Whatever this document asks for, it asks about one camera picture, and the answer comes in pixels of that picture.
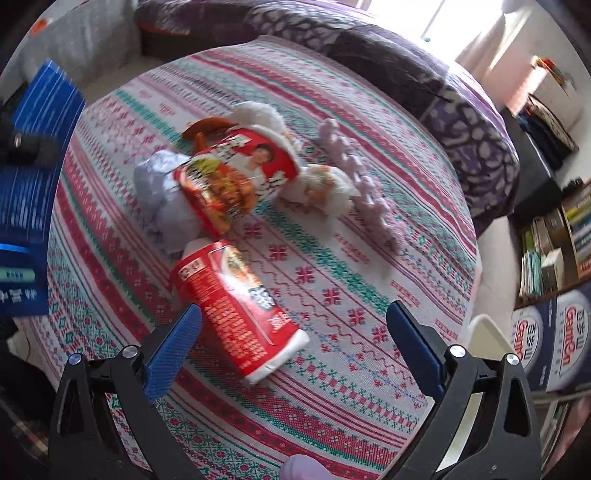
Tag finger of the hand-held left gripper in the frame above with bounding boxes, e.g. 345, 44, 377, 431
0, 111, 63, 166

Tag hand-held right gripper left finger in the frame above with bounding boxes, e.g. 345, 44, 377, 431
48, 302, 218, 480

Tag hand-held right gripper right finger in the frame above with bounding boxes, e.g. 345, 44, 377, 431
387, 300, 542, 480

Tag red instant noodle cup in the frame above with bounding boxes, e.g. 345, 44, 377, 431
168, 239, 311, 387

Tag white tissue wad orange print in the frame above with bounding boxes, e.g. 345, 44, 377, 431
281, 163, 360, 217

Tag patterned striped tablecloth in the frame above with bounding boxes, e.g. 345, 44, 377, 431
18, 34, 483, 480

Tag grey cushion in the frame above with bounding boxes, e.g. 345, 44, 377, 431
14, 0, 141, 95

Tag blue white water carton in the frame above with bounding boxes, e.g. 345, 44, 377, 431
509, 299, 563, 394
553, 281, 591, 394

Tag crumpled pale plastic bag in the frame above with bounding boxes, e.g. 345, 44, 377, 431
133, 149, 206, 254

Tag rows of colourful books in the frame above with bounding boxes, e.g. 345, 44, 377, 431
518, 185, 591, 301

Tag wooden bookshelf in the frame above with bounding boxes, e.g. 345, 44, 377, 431
516, 182, 591, 309

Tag black bench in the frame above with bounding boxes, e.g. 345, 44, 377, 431
512, 138, 563, 223

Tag purple patterned bed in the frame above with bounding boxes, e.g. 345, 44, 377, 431
136, 0, 522, 237

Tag plain white tissue wad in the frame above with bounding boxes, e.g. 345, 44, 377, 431
230, 100, 298, 155

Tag stack of folded blankets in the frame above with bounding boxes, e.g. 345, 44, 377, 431
519, 99, 579, 160

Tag white cabinet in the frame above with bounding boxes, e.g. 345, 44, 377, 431
526, 55, 578, 104

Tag pale curtain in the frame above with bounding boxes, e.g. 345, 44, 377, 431
455, 11, 532, 109

